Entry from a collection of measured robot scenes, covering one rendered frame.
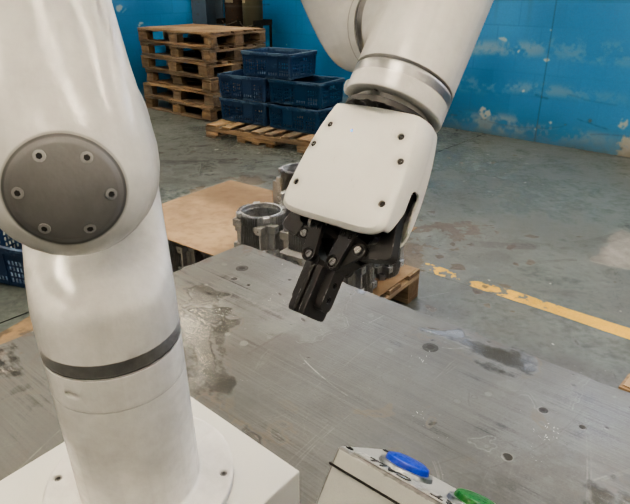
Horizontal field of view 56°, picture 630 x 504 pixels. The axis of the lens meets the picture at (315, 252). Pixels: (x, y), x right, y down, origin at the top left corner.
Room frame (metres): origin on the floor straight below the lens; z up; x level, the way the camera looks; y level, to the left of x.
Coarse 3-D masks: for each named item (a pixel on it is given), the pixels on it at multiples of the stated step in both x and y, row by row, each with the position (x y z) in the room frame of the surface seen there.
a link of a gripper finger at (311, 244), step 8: (312, 224) 0.44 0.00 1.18; (320, 224) 0.43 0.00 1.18; (328, 224) 0.46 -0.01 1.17; (312, 232) 0.43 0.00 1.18; (320, 232) 0.43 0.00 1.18; (328, 232) 0.44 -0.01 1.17; (336, 232) 0.45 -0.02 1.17; (312, 240) 0.43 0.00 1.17; (320, 240) 0.43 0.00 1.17; (328, 240) 0.44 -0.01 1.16; (304, 248) 0.43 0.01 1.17; (312, 248) 0.42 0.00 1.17; (328, 248) 0.44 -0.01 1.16; (304, 256) 0.42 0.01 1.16; (312, 256) 0.42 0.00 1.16
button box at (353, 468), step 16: (352, 448) 0.29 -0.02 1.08; (368, 448) 0.32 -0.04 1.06; (336, 464) 0.29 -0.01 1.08; (352, 464) 0.28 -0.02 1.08; (368, 464) 0.28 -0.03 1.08; (384, 464) 0.28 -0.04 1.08; (336, 480) 0.28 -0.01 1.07; (352, 480) 0.28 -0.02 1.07; (368, 480) 0.27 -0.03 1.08; (384, 480) 0.27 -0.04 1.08; (400, 480) 0.26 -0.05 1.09; (416, 480) 0.28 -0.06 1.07; (432, 480) 0.29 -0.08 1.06; (320, 496) 0.28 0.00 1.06; (336, 496) 0.27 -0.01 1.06; (352, 496) 0.27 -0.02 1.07; (368, 496) 0.26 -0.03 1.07; (384, 496) 0.26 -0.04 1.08; (400, 496) 0.26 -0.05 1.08; (416, 496) 0.25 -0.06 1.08; (432, 496) 0.25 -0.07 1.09; (448, 496) 0.26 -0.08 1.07
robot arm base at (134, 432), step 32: (64, 384) 0.40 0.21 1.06; (96, 384) 0.39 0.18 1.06; (128, 384) 0.40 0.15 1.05; (160, 384) 0.42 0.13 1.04; (64, 416) 0.40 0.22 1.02; (96, 416) 0.39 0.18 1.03; (128, 416) 0.40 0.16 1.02; (160, 416) 0.41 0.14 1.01; (192, 416) 0.46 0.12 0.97; (96, 448) 0.39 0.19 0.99; (128, 448) 0.40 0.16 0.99; (160, 448) 0.41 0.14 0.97; (192, 448) 0.45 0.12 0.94; (224, 448) 0.50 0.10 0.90; (64, 480) 0.45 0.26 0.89; (96, 480) 0.40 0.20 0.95; (128, 480) 0.40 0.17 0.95; (160, 480) 0.41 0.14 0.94; (192, 480) 0.44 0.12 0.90; (224, 480) 0.45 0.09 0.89
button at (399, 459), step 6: (390, 456) 0.29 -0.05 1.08; (396, 456) 0.29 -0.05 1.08; (402, 456) 0.30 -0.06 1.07; (408, 456) 0.30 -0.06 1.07; (396, 462) 0.29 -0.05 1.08; (402, 462) 0.29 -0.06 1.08; (408, 462) 0.29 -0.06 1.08; (414, 462) 0.29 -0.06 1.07; (408, 468) 0.28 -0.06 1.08; (414, 468) 0.28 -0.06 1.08; (420, 468) 0.29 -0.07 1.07; (426, 468) 0.29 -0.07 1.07; (420, 474) 0.28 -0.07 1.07; (426, 474) 0.28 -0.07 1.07
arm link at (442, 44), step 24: (360, 0) 0.55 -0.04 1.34; (384, 0) 0.52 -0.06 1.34; (408, 0) 0.49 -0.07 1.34; (432, 0) 0.49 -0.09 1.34; (456, 0) 0.49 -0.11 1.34; (480, 0) 0.50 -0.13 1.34; (360, 24) 0.54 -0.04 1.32; (384, 24) 0.49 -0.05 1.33; (408, 24) 0.48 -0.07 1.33; (432, 24) 0.48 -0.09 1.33; (456, 24) 0.48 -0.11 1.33; (480, 24) 0.51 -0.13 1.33; (360, 48) 0.54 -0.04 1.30; (384, 48) 0.48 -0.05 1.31; (408, 48) 0.47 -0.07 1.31; (432, 48) 0.47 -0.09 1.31; (456, 48) 0.48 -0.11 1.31; (432, 72) 0.46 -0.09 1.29; (456, 72) 0.48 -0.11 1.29
